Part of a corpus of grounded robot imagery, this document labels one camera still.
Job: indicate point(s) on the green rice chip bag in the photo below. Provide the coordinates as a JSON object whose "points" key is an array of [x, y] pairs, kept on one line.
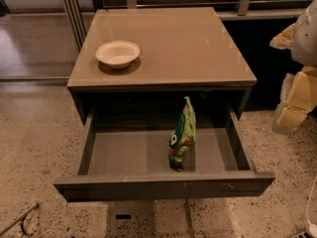
{"points": [[183, 136]]}

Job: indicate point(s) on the white paper bowl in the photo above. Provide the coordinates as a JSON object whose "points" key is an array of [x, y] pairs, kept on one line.
{"points": [[117, 54]]}

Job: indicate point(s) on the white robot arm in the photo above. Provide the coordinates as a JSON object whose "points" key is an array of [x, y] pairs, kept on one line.
{"points": [[303, 48]]}

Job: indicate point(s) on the grey drawer cabinet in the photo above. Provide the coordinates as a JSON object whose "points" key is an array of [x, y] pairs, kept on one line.
{"points": [[185, 49]]}

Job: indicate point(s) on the open grey top drawer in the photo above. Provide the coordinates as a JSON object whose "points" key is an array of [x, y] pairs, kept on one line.
{"points": [[127, 160]]}

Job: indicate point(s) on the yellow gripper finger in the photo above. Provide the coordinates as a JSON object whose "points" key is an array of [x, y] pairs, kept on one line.
{"points": [[298, 97], [283, 40]]}

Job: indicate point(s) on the floor outlet cover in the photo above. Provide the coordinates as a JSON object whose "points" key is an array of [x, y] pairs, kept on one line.
{"points": [[123, 216]]}

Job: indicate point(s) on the metal rod on floor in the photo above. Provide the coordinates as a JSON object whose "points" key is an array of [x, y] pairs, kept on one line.
{"points": [[20, 221]]}

